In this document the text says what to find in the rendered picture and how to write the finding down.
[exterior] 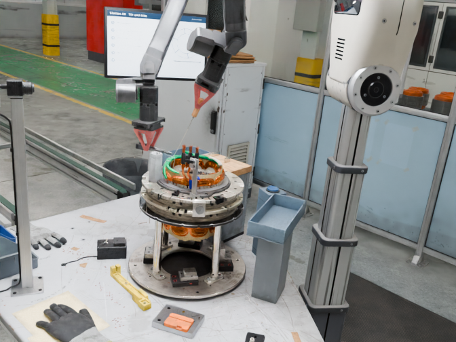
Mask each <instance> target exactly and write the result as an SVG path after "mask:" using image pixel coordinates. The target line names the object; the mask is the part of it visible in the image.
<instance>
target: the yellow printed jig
mask: <svg viewBox="0 0 456 342"><path fill-rule="evenodd" d="M110 276H111V277H112V278H113V279H114V280H115V281H116V282H117V283H119V284H120V285H121V286H122V287H123V288H124V289H125V290H127V291H128V292H129V293H130V294H131V295H132V300H133V301H134V302H135V303H136V304H138V306H139V307H140V308H141V309H142V310H143V311H146V310H148V309H151V301H150V300H149V299H148V294H147V293H145V292H144V291H143V290H142V289H139V290H138V289H137V288H136V287H134V286H133V285H132V284H131V283H130V282H129V281H127V279H125V278H124V277H123V276H122V275H121V265H120V264H116V265H115V266H114V265H112V266H110Z"/></svg>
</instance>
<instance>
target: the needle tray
mask: <svg viewBox="0 0 456 342"><path fill-rule="evenodd" d="M306 202H307V200H304V199H299V198H295V197H289V196H286V195H280V194H277V193H274V194H273V195H272V196H271V197H270V198H269V199H268V200H267V201H266V202H265V203H264V204H263V205H262V206H261V207H260V208H259V210H258V211H257V212H256V213H255V214H254V215H253V216H252V217H251V218H250V220H249V221H248V226H247V233H246V235H248V236H251V237H254V238H258V244H257V250H256V260H255V266H254V277H253V283H252V294H251V297H254V298H257V299H260V300H263V301H267V302H270V303H274V304H276V303H277V301H278V299H279V298H280V295H281V293H282V292H283V290H284V287H285V282H286V274H287V269H288V260H289V255H290V246H291V241H292V233H293V229H294V228H295V227H296V225H297V223H298V222H299V221H300V219H301V218H302V216H303V215H304V214H305V207H306Z"/></svg>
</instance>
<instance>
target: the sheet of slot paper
mask: <svg viewBox="0 0 456 342"><path fill-rule="evenodd" d="M52 303H56V304H63V305H67V306H69V307H71V308H73V309H74V310H75V311H76V312H78V313H79V310H80V309H83V308H86V309H87V310H88V311H89V313H90V315H91V317H92V319H93V321H94V323H95V325H96V327H97V329H98V331H99V332H100V331H102V330H104V329H106V328H108V327H110V326H111V325H109V324H108V323H107V322H105V321H104V320H103V319H102V318H101V317H100V316H98V315H97V314H96V313H94V312H93V311H92V310H91V309H90V308H89V307H87V306H86V305H85V304H84V303H82V302H81V301H80V300H79V299H78V298H77V297H75V296H74V295H73V294H71V293H70V292H69V291H66V292H64V293H61V294H59V295H56V296H55V297H52V298H49V299H46V300H44V301H42V302H39V303H37V304H34V305H31V306H30V307H27V308H24V309H21V310H20V311H17V312H14V313H12V315H13V316H14V317H15V318H16V319H17V320H18V321H19V322H20V323H21V324H22V325H23V326H24V327H25V328H26V329H27V330H28V331H29V332H30V333H31V334H32V335H33V336H31V337H29V338H27V339H28V340H29V341H30V342H62V341H59V340H57V339H56V338H55V337H53V336H51V334H49V333H48V332H47V331H46V330H45V329H44V328H43V327H40V326H37V325H36V322H38V321H40V320H43V321H46V322H49V323H50V322H52V320H51V319H50V318H49V317H48V316H47V315H45V314H44V313H43V311H44V310H45V309H50V305H51V304H52Z"/></svg>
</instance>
